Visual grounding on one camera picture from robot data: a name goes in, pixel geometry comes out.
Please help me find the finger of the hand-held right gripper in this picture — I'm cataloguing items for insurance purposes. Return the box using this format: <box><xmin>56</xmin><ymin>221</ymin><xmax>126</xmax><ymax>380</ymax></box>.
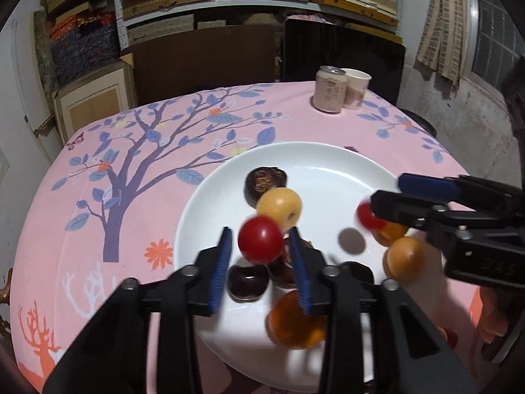
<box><xmin>370</xmin><ymin>190</ymin><xmax>452</xmax><ymax>230</ymax></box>
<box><xmin>397</xmin><ymin>173</ymin><xmax>523</xmax><ymax>214</ymax></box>

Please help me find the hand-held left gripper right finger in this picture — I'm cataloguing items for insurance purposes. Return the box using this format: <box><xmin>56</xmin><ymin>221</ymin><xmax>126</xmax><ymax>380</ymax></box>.
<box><xmin>288</xmin><ymin>227</ymin><xmax>476</xmax><ymax>394</ymax></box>

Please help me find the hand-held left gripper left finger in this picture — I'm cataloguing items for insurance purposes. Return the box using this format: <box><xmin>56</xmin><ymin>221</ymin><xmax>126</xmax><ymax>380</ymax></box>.
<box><xmin>43</xmin><ymin>226</ymin><xmax>234</xmax><ymax>394</ymax></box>

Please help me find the dark brown mangosteen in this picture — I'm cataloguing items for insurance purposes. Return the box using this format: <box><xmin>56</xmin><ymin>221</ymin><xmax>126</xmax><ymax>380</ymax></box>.
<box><xmin>245</xmin><ymin>166</ymin><xmax>288</xmax><ymax>210</ymax></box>
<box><xmin>266</xmin><ymin>236</ymin><xmax>316</xmax><ymax>290</ymax></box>

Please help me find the orange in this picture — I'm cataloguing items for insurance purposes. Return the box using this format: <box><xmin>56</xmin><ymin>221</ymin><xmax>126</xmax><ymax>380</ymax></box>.
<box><xmin>383</xmin><ymin>236</ymin><xmax>426</xmax><ymax>283</ymax></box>
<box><xmin>266</xmin><ymin>289</ymin><xmax>329</xmax><ymax>350</ymax></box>
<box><xmin>371</xmin><ymin>219</ymin><xmax>411</xmax><ymax>248</ymax></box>

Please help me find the yellow round fruit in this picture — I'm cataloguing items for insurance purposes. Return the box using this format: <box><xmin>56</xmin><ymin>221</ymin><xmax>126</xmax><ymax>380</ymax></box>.
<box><xmin>257</xmin><ymin>187</ymin><xmax>303</xmax><ymax>230</ymax></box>

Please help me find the white round plate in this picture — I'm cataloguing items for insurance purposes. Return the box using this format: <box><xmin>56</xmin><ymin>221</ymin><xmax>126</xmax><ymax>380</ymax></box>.
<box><xmin>174</xmin><ymin>142</ymin><xmax>425</xmax><ymax>392</ymax></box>

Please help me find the person's right hand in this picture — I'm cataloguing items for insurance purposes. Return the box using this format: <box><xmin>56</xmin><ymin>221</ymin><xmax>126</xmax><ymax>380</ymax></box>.
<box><xmin>472</xmin><ymin>286</ymin><xmax>520</xmax><ymax>344</ymax></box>

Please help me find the black round stool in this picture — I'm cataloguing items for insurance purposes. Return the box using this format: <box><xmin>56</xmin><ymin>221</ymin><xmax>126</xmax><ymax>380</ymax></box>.
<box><xmin>400</xmin><ymin>109</ymin><xmax>437</xmax><ymax>137</ymax></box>

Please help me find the pink deer print tablecloth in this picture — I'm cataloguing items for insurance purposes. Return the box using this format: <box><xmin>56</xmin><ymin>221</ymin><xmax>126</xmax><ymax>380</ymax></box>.
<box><xmin>8</xmin><ymin>81</ymin><xmax>499</xmax><ymax>394</ymax></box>

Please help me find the white paper cup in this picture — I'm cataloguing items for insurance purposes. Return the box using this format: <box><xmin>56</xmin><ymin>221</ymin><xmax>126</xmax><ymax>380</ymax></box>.
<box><xmin>340</xmin><ymin>68</ymin><xmax>372</xmax><ymax>110</ymax></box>

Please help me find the beige drink can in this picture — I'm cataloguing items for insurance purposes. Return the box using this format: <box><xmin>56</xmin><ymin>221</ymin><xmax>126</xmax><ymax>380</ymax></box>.
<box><xmin>312</xmin><ymin>66</ymin><xmax>347</xmax><ymax>113</ymax></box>

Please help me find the metal mesh window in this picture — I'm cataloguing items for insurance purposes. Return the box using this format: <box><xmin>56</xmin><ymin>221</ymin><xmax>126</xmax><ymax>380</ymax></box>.
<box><xmin>463</xmin><ymin>0</ymin><xmax>525</xmax><ymax>91</ymax></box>

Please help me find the hanging beige woven mat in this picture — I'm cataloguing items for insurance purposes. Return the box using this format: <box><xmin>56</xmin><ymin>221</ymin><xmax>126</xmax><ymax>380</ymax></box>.
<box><xmin>416</xmin><ymin>0</ymin><xmax>478</xmax><ymax>87</ymax></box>

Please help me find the black panel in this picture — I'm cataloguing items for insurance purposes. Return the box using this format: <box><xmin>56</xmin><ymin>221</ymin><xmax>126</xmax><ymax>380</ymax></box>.
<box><xmin>282</xmin><ymin>18</ymin><xmax>407</xmax><ymax>107</ymax></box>

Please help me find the pile of yellow flat boxes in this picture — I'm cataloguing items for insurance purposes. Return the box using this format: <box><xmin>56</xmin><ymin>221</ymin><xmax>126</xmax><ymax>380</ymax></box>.
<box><xmin>310</xmin><ymin>0</ymin><xmax>399</xmax><ymax>25</ymax></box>

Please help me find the framed beige wooden panel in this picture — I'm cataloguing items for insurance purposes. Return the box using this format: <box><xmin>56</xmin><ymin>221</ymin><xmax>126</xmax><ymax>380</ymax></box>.
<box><xmin>52</xmin><ymin>63</ymin><xmax>137</xmax><ymax>142</ymax></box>

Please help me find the brown wooden board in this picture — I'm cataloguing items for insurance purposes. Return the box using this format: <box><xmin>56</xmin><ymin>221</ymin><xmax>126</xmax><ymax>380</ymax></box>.
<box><xmin>120</xmin><ymin>25</ymin><xmax>284</xmax><ymax>110</ymax></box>

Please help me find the stack of blue patterned boxes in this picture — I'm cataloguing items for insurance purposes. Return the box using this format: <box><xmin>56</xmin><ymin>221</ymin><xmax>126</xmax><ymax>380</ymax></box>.
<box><xmin>49</xmin><ymin>11</ymin><xmax>120</xmax><ymax>88</ymax></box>

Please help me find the white metal shelf rack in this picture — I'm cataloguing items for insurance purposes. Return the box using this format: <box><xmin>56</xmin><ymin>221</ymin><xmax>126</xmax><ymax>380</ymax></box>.
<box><xmin>114</xmin><ymin>0</ymin><xmax>405</xmax><ymax>50</ymax></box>

